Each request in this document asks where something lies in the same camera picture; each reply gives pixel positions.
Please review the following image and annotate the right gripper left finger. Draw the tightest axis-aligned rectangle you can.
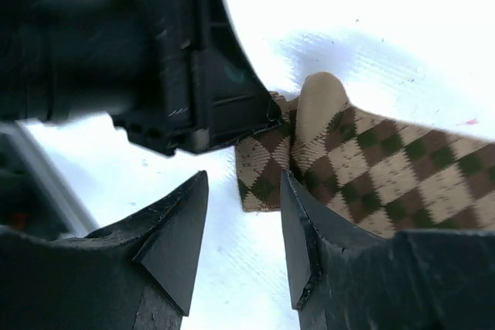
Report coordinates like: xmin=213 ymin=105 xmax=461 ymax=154
xmin=1 ymin=171 xmax=209 ymax=329

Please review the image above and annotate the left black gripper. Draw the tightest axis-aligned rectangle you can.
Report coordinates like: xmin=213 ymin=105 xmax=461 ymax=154
xmin=1 ymin=0 xmax=193 ymax=155

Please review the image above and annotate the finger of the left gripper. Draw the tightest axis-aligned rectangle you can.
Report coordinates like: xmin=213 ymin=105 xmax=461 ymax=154
xmin=185 ymin=0 xmax=282 ymax=152

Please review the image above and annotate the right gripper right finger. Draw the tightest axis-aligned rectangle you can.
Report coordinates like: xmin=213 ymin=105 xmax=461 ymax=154
xmin=280 ymin=172 xmax=494 ymax=329

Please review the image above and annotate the beige argyle sock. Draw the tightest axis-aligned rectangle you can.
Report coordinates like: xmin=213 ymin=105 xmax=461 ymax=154
xmin=235 ymin=72 xmax=494 ymax=237

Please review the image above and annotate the aluminium frame rail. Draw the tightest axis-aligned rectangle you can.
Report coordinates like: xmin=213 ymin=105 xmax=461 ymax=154
xmin=1 ymin=122 xmax=98 ymax=240

